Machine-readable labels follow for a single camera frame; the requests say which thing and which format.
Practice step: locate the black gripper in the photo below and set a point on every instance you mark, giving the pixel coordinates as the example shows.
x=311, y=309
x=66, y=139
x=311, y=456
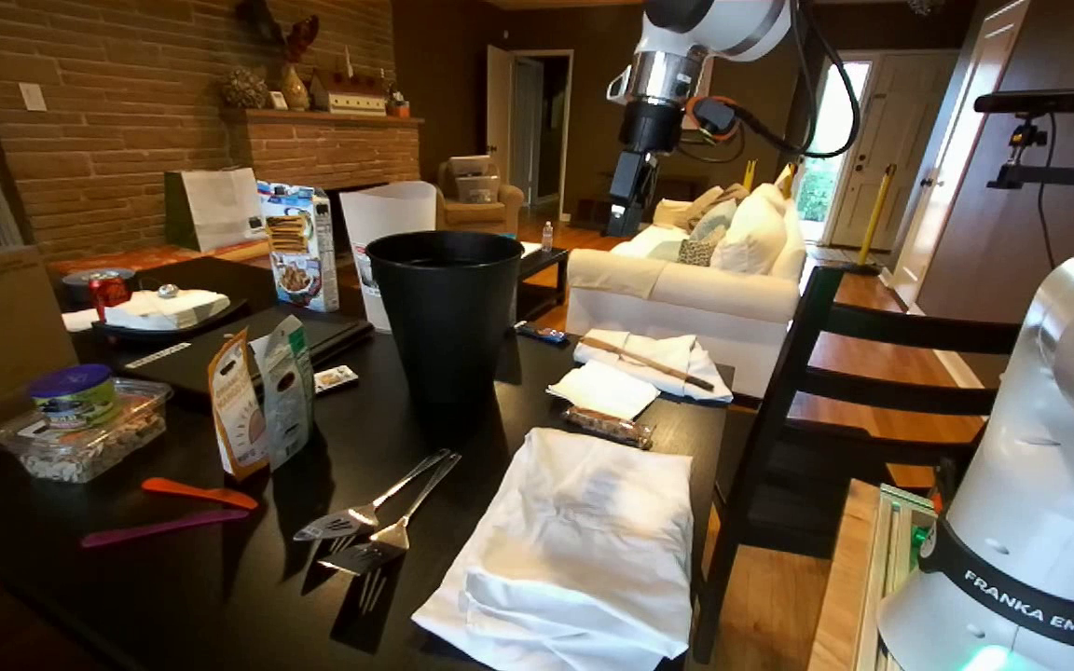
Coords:
x=647, y=143

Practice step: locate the wooden spoon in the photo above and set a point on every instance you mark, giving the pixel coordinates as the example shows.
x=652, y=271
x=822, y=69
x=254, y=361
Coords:
x=652, y=361

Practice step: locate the white paper towel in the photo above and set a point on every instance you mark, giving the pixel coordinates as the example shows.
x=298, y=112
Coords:
x=607, y=393

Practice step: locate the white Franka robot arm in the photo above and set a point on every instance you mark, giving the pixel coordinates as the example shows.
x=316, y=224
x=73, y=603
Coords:
x=1034, y=496

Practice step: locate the black plastic bucket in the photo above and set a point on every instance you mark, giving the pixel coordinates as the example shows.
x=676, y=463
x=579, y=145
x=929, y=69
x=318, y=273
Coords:
x=447, y=323

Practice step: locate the grey green sofa pillow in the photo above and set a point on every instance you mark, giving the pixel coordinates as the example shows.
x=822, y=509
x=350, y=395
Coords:
x=705, y=232

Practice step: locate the black coffee table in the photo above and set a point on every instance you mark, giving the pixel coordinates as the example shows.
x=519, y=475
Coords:
x=541, y=265

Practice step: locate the white sofa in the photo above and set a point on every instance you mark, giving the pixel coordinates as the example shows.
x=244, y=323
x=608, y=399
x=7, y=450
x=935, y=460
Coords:
x=674, y=304

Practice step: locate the white sofa pillow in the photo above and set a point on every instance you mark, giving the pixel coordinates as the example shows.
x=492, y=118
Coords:
x=753, y=232

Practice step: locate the tan armchair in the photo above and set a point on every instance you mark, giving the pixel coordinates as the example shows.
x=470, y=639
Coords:
x=483, y=206

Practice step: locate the small blue packet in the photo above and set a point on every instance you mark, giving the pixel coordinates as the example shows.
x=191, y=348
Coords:
x=541, y=332

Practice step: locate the small white folded cloth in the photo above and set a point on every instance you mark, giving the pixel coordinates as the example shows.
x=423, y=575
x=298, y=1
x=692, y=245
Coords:
x=692, y=358

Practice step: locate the brown snack bar wrapper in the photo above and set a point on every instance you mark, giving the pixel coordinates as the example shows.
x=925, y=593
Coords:
x=617, y=430

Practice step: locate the white translucent bin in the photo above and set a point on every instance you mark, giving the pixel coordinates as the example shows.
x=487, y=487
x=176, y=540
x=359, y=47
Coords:
x=388, y=214

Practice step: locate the yellow stick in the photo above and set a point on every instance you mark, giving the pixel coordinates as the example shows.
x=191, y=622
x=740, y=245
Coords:
x=874, y=214

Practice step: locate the black wooden chair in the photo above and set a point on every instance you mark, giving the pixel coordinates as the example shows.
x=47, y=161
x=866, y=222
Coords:
x=886, y=329

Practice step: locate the blue white cereal box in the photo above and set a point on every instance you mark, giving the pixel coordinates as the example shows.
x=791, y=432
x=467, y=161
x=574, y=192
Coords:
x=300, y=246

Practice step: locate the small white card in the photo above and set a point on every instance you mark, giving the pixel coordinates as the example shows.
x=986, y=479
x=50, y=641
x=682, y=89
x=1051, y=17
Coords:
x=336, y=376

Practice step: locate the large white folded cloth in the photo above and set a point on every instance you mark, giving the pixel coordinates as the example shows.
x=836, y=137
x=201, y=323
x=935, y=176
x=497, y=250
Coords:
x=561, y=559

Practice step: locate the vase with dried flowers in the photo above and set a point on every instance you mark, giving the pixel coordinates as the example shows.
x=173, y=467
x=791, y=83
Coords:
x=294, y=78

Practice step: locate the green and white pouch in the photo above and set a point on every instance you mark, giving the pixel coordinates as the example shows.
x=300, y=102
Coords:
x=286, y=393

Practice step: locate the metal serving fork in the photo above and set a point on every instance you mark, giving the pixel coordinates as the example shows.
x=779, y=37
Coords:
x=375, y=504

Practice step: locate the white paper bag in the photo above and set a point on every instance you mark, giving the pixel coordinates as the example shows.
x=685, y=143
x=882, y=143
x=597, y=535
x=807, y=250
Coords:
x=226, y=210

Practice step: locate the black flat tray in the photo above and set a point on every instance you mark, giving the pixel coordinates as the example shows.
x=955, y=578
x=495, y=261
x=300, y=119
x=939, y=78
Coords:
x=221, y=354

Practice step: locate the light wooden crate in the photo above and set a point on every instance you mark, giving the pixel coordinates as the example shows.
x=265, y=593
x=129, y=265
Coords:
x=850, y=584

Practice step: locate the brown and white pouch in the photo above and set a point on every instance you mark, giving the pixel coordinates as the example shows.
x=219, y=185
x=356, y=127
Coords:
x=232, y=410

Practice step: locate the white takeout box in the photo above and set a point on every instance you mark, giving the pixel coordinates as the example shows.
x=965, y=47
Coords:
x=168, y=307

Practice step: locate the white plastic utensil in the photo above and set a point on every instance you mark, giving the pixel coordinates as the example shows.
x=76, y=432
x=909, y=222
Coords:
x=153, y=354

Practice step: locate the orange plastic knife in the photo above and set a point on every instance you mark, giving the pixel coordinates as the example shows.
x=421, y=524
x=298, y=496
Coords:
x=203, y=492

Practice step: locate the purple plastic knife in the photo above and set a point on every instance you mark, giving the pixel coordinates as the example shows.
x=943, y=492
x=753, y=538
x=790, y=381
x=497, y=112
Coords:
x=165, y=525

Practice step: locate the clear plastic food container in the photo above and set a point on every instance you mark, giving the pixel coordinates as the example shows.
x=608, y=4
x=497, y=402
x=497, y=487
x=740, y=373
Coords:
x=85, y=450

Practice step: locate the black camera on stand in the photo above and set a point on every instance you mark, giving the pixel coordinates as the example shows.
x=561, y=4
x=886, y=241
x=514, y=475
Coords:
x=1043, y=98

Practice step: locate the white wall light switch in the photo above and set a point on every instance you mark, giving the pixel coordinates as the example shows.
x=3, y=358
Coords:
x=30, y=98

